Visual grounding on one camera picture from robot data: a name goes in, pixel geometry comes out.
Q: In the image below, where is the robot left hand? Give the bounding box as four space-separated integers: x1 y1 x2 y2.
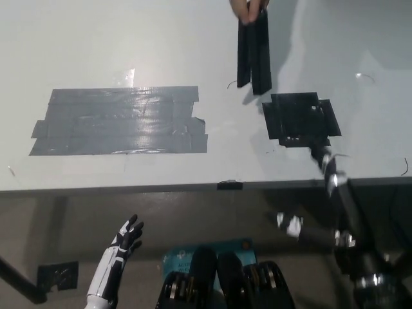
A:
86 213 145 297

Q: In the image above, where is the large black tape patch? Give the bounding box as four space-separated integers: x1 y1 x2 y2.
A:
261 91 342 149

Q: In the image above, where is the black tape on floor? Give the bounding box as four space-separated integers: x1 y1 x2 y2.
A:
36 260 80 290

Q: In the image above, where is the black stapler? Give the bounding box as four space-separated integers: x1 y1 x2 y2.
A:
236 7 274 96

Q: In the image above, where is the black metal pole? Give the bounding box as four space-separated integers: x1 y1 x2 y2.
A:
0 254 50 305

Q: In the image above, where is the clear tape piece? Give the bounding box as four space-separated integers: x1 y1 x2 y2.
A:
114 66 136 86

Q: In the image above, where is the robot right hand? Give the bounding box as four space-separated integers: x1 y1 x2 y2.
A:
276 211 305 238

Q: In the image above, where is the person's bare hand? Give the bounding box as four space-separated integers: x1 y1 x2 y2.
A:
229 0 270 26

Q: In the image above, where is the grey duct tape patch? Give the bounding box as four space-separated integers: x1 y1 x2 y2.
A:
28 85 209 158

